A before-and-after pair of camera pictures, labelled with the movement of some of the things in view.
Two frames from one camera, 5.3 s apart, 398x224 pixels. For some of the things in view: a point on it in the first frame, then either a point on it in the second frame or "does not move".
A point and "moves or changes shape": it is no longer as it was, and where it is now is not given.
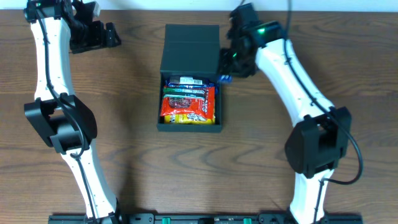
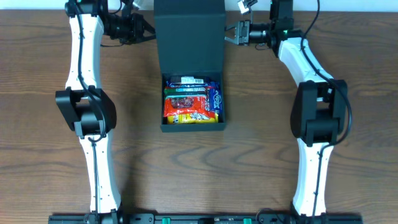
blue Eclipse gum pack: x=224 y=78 to x=215 y=99
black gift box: x=189 y=50 moves or changes shape
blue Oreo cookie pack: x=216 y=85 does not move
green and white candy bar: x=183 y=91 does not move
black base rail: x=324 y=218 does not move
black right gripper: x=224 y=62 to x=243 y=32
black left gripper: x=101 y=35 to x=137 y=28
